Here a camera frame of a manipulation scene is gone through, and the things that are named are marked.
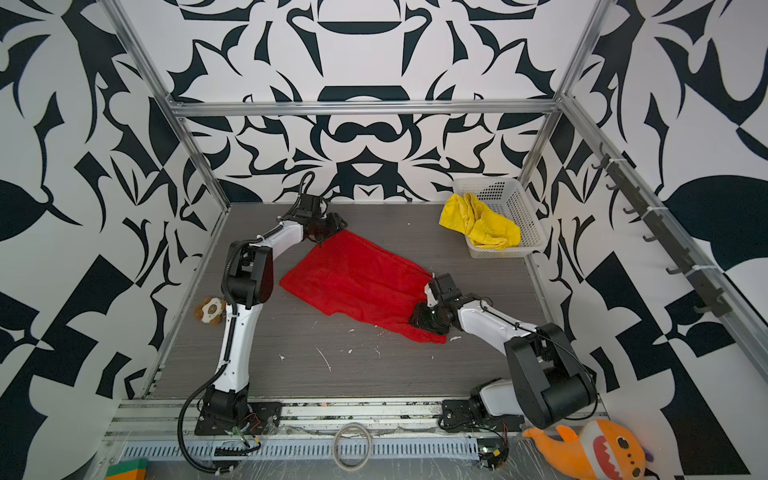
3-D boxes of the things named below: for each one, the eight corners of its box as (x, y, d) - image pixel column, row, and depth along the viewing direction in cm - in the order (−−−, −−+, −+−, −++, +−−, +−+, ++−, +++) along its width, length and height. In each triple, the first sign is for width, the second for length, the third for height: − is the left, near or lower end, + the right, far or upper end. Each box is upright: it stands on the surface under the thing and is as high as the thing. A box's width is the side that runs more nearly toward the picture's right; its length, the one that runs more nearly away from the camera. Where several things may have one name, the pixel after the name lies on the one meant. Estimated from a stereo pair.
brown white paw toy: (199, 325, 93) (190, 318, 89) (207, 305, 97) (199, 297, 93) (224, 325, 93) (216, 318, 89) (231, 305, 97) (224, 297, 93)
